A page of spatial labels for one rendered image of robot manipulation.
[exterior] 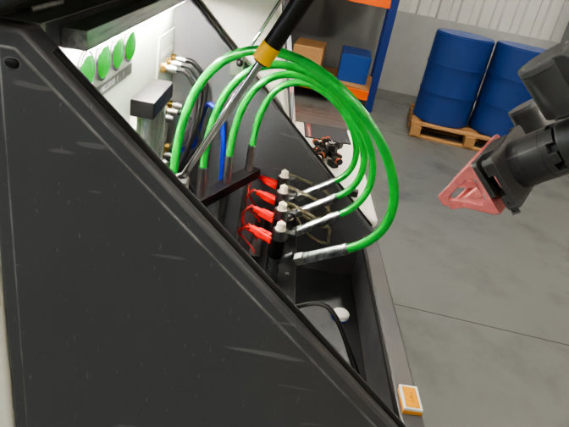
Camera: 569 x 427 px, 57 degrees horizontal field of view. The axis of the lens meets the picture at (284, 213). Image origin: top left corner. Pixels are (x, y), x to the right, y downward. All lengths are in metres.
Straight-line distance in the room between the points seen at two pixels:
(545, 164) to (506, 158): 0.04
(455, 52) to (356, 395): 5.03
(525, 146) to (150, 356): 0.49
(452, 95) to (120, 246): 5.18
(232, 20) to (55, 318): 0.75
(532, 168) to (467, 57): 4.97
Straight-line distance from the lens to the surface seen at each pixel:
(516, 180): 0.65
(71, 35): 0.62
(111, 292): 0.64
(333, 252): 0.83
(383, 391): 0.98
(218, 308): 0.62
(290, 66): 0.93
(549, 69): 0.59
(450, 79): 5.61
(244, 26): 1.20
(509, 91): 5.72
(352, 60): 6.24
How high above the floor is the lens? 1.56
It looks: 27 degrees down
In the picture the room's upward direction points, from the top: 11 degrees clockwise
